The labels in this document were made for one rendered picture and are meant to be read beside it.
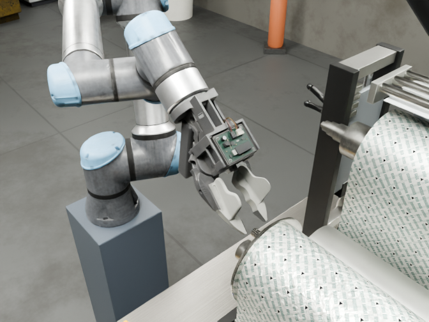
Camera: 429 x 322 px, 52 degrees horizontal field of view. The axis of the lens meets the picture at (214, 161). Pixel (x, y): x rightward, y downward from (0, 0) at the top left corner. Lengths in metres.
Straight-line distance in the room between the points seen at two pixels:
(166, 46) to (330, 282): 0.40
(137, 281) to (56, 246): 1.19
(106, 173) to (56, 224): 1.53
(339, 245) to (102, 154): 0.63
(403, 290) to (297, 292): 0.18
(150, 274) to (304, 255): 0.87
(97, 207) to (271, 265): 0.71
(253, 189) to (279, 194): 2.04
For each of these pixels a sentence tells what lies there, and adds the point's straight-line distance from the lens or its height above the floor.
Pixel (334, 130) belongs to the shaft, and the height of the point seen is 1.34.
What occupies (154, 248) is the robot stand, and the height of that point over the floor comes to 0.77.
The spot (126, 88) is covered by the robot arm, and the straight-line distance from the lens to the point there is 0.77.
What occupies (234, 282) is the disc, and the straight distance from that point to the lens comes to 0.63.
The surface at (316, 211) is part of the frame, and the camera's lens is 0.97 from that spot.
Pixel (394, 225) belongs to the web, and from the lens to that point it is 0.73.
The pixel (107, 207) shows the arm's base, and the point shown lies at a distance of 1.22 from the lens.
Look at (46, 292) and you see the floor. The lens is 2.35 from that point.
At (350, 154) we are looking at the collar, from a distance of 0.77.
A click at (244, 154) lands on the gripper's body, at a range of 0.63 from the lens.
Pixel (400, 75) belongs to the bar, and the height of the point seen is 1.45.
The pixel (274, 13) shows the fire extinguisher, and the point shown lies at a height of 0.40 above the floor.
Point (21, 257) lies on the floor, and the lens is 2.55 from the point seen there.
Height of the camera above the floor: 1.75
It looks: 36 degrees down
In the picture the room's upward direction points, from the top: straight up
